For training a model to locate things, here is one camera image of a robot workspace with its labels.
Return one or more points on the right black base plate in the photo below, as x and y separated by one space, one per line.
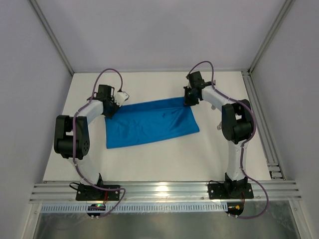
221 191

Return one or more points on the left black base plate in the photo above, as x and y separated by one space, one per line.
89 193

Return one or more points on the aluminium front rail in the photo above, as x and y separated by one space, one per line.
183 191

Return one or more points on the right black connector box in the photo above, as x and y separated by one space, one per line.
235 211

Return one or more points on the left black connector box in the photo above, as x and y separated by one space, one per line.
96 210

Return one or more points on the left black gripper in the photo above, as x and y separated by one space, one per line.
110 109

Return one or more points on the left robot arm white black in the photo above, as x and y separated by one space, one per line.
72 142

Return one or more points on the black connector box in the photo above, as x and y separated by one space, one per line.
235 211
96 210

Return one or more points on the aluminium frame post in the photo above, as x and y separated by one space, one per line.
271 33
50 34

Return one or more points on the blue cloth napkin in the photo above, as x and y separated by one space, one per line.
149 122

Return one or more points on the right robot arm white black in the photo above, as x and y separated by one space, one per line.
238 127

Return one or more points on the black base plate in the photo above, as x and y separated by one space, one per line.
89 193
221 191

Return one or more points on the right aluminium frame post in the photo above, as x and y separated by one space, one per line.
271 33

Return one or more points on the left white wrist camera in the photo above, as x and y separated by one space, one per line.
120 98

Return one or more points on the silver fork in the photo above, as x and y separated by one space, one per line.
219 126

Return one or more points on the slotted grey cable duct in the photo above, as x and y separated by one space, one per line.
140 207

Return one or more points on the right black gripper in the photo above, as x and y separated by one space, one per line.
189 98

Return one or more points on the right aluminium side rail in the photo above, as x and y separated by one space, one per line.
270 151

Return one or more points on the left aluminium frame post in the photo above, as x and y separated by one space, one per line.
50 34

